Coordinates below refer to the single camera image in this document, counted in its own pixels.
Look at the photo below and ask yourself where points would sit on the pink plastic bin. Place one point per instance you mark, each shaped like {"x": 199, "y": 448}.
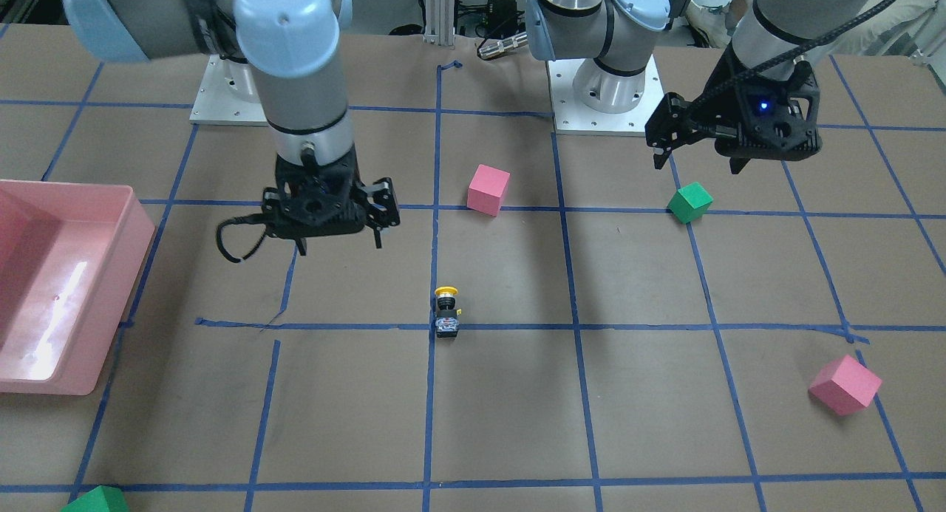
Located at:
{"x": 70, "y": 256}

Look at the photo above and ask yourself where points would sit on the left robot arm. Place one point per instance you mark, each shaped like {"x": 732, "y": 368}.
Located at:
{"x": 620, "y": 35}

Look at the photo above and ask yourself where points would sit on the pink cube near left gripper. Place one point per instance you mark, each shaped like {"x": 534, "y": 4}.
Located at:
{"x": 845, "y": 386}

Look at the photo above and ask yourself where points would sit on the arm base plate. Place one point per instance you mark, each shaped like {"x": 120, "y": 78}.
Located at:
{"x": 590, "y": 101}
{"x": 227, "y": 96}

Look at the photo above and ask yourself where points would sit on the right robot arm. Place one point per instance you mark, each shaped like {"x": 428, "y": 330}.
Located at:
{"x": 292, "y": 51}

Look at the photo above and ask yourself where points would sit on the aluminium frame post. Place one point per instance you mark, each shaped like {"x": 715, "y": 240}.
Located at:
{"x": 439, "y": 22}

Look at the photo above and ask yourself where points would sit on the green cube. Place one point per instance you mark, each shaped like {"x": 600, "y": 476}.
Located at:
{"x": 102, "y": 498}
{"x": 690, "y": 202}

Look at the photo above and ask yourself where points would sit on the green cube near front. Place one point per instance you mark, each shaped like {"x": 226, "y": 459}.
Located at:
{"x": 690, "y": 202}

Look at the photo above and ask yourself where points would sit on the pink cube centre front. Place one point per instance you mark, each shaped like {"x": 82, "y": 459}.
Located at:
{"x": 487, "y": 190}

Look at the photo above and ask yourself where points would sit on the yellow push button switch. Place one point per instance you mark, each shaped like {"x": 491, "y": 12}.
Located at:
{"x": 446, "y": 323}

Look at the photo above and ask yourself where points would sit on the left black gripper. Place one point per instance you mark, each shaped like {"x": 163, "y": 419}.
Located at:
{"x": 714, "y": 111}

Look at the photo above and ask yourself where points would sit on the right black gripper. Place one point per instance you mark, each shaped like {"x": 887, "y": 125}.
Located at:
{"x": 382, "y": 199}

